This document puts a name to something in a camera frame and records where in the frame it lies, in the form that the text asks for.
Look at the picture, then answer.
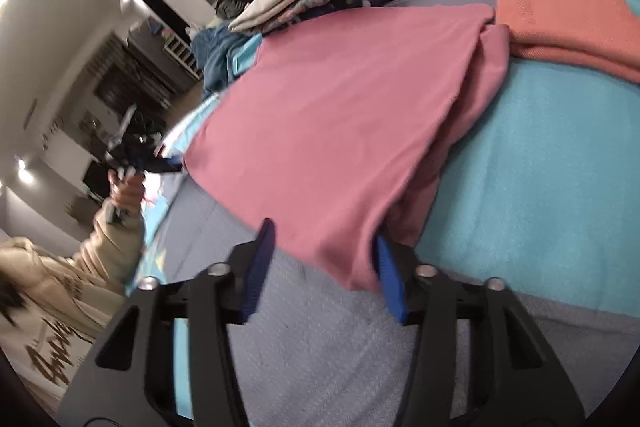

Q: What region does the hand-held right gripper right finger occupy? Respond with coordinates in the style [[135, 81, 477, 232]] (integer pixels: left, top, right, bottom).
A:
[[372, 232, 586, 427]]

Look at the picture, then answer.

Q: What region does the person's left forearm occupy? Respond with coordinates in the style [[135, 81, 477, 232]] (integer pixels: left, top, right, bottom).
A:
[[75, 202, 146, 295]]

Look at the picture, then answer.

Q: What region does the person's left hand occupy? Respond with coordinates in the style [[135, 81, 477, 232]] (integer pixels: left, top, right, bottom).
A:
[[106, 169, 147, 222]]

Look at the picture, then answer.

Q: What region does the blue fluffy blanket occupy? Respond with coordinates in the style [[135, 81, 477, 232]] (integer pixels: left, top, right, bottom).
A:
[[192, 26, 262, 96]]

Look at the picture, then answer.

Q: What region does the person's beige sweatshirt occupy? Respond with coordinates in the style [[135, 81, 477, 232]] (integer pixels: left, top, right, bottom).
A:
[[0, 234, 126, 408]]

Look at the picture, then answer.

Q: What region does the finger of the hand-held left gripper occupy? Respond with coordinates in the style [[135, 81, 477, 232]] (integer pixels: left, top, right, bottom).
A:
[[142, 152, 183, 175]]

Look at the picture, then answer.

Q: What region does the folded coral garment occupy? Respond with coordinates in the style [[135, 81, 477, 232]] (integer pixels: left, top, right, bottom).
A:
[[495, 0, 640, 84]]

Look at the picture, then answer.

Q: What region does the grey-green garment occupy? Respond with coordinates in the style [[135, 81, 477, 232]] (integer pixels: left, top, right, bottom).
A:
[[215, 0, 243, 21]]

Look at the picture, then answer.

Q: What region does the white shelf rack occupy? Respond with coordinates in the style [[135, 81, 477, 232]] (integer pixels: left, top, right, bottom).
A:
[[162, 32, 202, 81]]

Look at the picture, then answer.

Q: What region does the pink long-sleeve shirt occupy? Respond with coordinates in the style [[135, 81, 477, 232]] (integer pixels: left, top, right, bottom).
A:
[[182, 3, 511, 293]]

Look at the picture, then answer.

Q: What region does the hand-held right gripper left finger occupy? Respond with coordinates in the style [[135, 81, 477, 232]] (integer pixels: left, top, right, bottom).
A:
[[60, 218, 277, 427]]

